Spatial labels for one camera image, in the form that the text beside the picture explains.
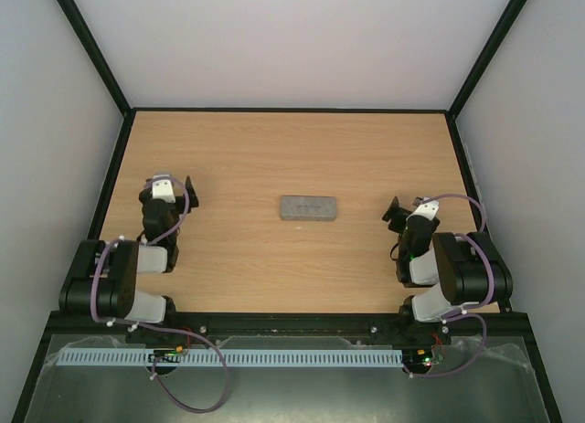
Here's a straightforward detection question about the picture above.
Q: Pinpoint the grey glasses case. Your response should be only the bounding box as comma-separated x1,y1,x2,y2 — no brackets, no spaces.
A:
280,196,337,222

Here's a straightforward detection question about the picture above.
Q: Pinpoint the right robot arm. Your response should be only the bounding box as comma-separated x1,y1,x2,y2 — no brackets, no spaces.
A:
382,193,513,343

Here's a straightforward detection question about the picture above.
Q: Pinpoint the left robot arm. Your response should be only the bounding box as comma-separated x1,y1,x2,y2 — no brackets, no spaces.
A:
58,174,199,332

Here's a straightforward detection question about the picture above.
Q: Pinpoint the grey metal panel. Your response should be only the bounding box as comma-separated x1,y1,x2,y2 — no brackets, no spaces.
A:
25,335,548,422

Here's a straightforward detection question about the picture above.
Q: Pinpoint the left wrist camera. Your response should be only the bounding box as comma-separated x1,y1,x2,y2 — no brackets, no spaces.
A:
144,173,176,204

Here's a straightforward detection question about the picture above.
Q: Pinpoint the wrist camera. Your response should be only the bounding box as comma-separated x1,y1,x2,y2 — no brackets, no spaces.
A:
144,173,176,204
409,196,440,221

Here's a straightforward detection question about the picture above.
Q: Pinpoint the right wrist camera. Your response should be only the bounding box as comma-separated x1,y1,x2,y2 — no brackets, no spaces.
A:
409,196,440,221

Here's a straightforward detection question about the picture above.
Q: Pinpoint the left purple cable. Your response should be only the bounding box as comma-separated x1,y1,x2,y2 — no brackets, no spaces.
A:
90,173,229,413

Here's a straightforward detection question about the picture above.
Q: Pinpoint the blue slotted cable duct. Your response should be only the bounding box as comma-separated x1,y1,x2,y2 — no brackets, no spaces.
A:
56,348,403,368

